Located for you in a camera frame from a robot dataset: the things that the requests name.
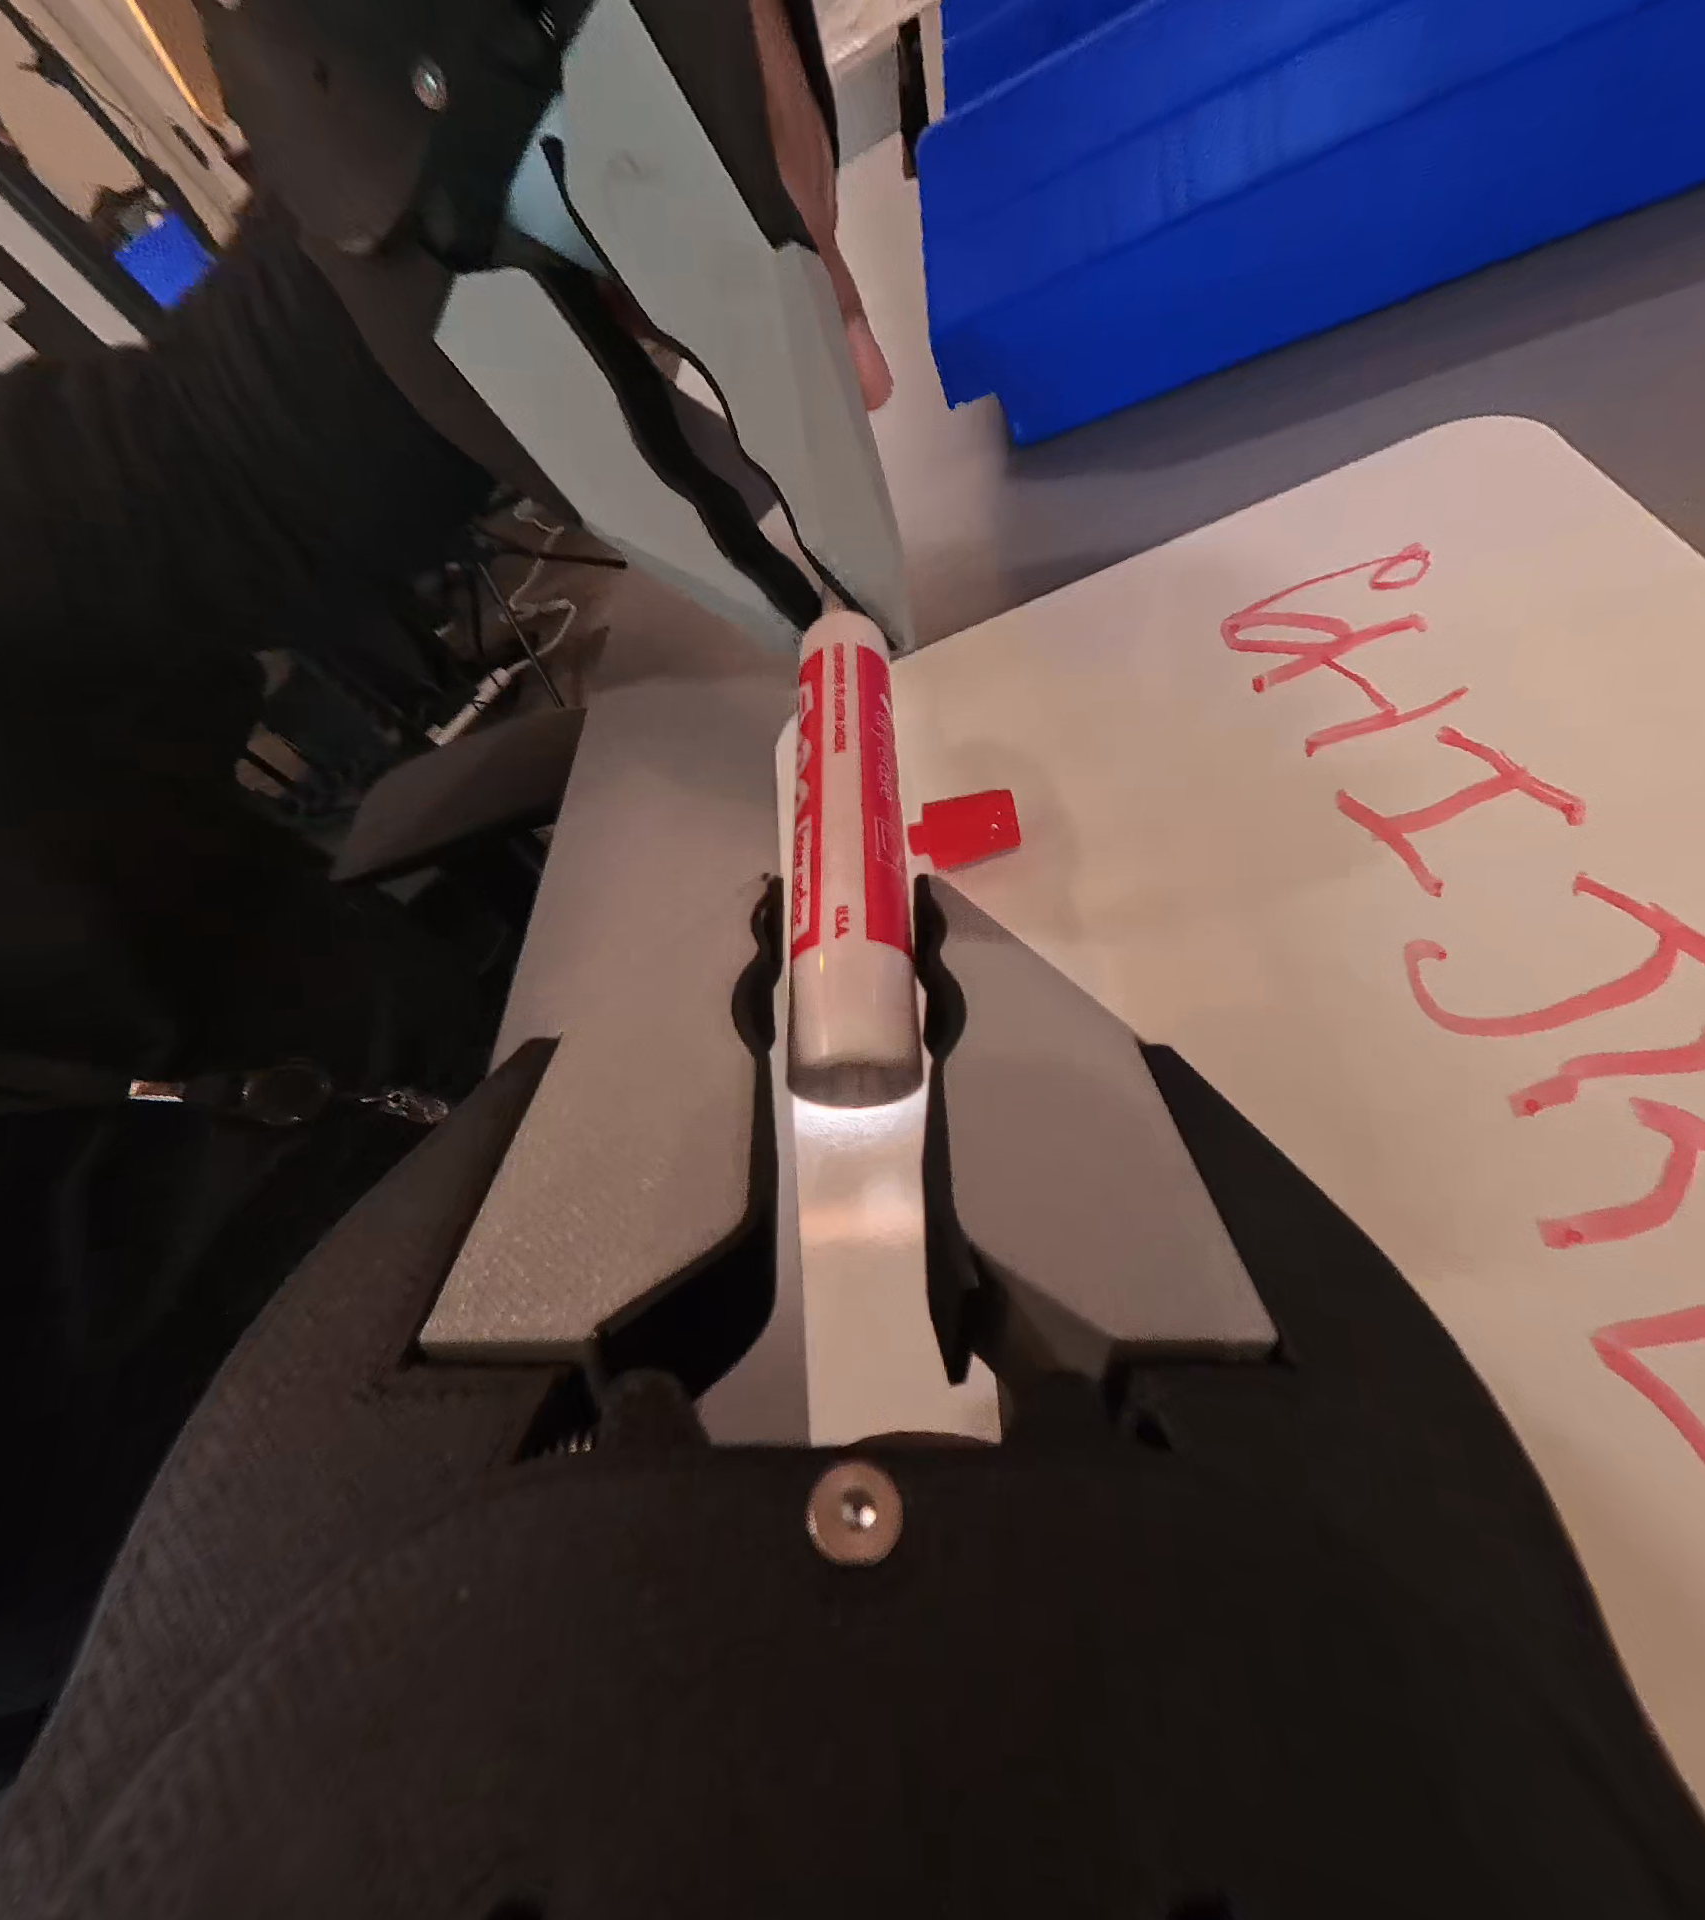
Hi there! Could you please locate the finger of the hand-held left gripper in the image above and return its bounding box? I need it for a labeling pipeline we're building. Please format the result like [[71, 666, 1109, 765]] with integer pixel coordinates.
[[543, 0, 917, 657], [430, 246, 818, 657]]

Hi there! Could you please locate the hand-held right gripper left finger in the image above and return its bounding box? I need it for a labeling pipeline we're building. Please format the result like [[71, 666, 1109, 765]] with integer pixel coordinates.
[[415, 870, 780, 1402]]

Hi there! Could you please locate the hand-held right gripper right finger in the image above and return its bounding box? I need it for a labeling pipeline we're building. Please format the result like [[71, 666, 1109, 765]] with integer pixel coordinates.
[[914, 877, 1276, 1381]]

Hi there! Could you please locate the white whiteboard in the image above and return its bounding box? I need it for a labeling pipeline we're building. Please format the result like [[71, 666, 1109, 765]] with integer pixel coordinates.
[[703, 415, 1705, 1913]]

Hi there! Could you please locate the red marker cap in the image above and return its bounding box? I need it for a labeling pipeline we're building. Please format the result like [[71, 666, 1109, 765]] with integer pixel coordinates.
[[907, 786, 1023, 874]]

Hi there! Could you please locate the red and white marker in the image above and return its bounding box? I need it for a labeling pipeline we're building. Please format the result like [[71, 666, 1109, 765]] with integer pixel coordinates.
[[784, 592, 931, 1110]]

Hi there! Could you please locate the person's left hand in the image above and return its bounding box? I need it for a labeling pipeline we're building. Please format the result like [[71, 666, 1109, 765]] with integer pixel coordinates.
[[759, 0, 896, 409]]

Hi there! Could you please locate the small blue bin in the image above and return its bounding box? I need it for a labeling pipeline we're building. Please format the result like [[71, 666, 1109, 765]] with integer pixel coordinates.
[[114, 210, 219, 310]]

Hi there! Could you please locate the black badge reel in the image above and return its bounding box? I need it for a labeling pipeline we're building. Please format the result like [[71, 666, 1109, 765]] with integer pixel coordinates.
[[121, 1055, 452, 1131]]

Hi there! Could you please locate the person's black top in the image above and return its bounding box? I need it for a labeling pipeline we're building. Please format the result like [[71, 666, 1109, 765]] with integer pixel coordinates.
[[0, 224, 587, 1804]]

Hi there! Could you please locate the blue plastic bin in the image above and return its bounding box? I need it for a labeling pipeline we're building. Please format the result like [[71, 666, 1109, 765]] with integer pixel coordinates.
[[914, 0, 1705, 448]]

